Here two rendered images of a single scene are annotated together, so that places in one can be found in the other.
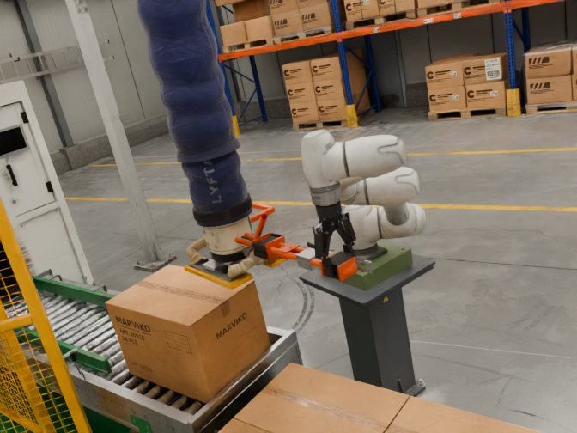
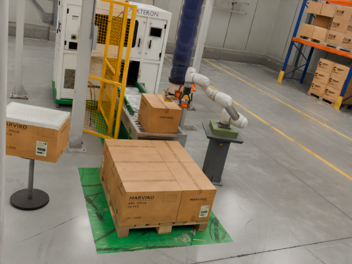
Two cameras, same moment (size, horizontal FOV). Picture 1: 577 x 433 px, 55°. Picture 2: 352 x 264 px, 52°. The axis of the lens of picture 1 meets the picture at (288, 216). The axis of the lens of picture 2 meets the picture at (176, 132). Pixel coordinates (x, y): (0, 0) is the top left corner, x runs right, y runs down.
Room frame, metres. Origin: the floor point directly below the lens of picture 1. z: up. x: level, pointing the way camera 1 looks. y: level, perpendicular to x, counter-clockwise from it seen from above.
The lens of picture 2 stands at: (-1.94, -1.66, 2.44)
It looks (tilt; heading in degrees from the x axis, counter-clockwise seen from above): 22 degrees down; 24
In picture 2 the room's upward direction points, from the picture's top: 12 degrees clockwise
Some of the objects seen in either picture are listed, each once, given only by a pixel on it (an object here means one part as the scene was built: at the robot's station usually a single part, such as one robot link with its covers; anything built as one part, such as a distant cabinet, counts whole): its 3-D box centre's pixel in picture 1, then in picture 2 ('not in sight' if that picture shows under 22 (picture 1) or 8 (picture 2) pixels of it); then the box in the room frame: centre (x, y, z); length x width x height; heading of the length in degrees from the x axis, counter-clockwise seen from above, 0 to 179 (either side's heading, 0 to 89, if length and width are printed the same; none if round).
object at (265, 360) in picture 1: (247, 376); (163, 135); (2.10, 0.32, 0.58); 0.70 x 0.03 x 0.06; 139
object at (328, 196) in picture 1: (325, 192); (188, 84); (1.56, -0.12, 1.50); 0.09 x 0.09 x 0.06
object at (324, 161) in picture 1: (324, 156); (191, 74); (1.56, -0.14, 1.61); 0.13 x 0.11 x 0.16; 76
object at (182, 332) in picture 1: (189, 328); (158, 114); (2.33, 0.56, 0.75); 0.60 x 0.40 x 0.40; 48
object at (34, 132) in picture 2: not in sight; (33, 131); (0.51, 0.98, 0.82); 0.60 x 0.40 x 0.40; 118
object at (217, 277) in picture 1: (215, 268); (166, 95); (1.98, 0.31, 1.16); 0.34 x 0.10 x 0.05; 37
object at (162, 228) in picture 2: not in sight; (149, 196); (1.43, 0.01, 0.07); 1.20 x 1.00 x 0.14; 49
